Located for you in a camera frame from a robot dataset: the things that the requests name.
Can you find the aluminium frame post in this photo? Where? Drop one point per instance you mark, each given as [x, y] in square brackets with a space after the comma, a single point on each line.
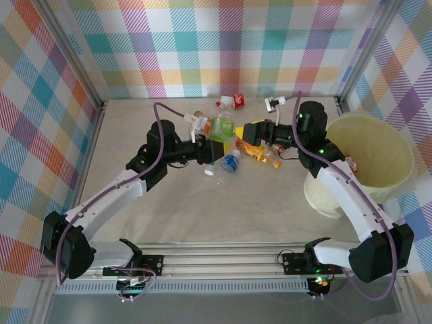
[368, 50]
[72, 50]

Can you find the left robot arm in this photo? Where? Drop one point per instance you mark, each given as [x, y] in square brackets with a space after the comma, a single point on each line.
[111, 199]

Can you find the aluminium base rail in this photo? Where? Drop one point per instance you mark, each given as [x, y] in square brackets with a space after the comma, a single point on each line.
[219, 261]

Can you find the control board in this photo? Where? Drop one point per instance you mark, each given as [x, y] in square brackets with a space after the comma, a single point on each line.
[319, 281]
[130, 287]

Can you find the orange juice bottle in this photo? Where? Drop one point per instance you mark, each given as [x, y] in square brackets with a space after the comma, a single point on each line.
[251, 150]

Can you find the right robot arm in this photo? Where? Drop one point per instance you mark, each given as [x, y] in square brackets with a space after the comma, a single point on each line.
[341, 192]

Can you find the red label cola bottle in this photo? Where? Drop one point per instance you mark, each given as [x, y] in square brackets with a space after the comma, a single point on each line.
[238, 101]

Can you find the clear bottle green label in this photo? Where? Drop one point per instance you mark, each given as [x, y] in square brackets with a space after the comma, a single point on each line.
[227, 127]

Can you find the aluminium side rail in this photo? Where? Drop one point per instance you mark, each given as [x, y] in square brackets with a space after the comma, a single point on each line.
[84, 175]

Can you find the right control board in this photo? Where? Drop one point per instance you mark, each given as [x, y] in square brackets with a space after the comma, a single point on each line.
[319, 281]

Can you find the clear bottle blue label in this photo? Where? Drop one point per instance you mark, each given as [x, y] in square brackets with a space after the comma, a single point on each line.
[229, 163]

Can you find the orange cap clear bottle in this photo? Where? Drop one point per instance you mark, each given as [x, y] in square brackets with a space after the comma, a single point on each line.
[207, 126]

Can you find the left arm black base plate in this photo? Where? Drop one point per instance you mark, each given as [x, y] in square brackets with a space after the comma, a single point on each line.
[153, 263]

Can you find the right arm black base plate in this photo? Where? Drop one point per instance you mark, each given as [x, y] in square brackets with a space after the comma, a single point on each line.
[293, 261]

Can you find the left control board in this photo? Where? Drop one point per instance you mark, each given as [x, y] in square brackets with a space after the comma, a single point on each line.
[130, 287]

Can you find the clear crumpled plastic bottle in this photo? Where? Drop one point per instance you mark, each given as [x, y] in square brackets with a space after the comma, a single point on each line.
[266, 92]

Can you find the cream plastic bin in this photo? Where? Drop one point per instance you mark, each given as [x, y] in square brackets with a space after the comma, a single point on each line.
[388, 148]

